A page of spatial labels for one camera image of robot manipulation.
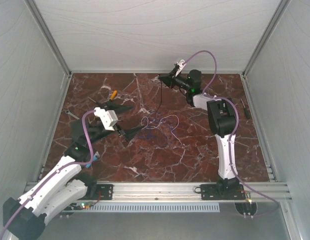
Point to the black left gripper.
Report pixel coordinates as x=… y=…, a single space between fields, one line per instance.
x=130 y=133

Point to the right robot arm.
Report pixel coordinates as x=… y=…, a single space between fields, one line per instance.
x=223 y=122

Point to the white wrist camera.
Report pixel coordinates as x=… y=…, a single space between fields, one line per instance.
x=178 y=67
x=107 y=117

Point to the grey slotted cable duct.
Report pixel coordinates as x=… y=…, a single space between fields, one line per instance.
x=138 y=207

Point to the black zip tie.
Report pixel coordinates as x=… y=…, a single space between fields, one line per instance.
x=161 y=97

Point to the silver ratchet wrench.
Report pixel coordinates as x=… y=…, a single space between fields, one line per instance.
x=72 y=115

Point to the yellow handled flat screwdriver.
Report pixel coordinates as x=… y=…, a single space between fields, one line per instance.
x=113 y=95

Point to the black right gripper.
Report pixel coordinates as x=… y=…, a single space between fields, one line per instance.
x=169 y=78

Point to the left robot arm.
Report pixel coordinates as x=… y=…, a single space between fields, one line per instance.
x=27 y=216

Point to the small black screwdriver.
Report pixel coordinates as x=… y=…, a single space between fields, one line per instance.
x=246 y=110

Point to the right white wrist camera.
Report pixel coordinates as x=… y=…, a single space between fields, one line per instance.
x=178 y=67

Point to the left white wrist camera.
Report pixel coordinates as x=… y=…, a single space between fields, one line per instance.
x=107 y=117

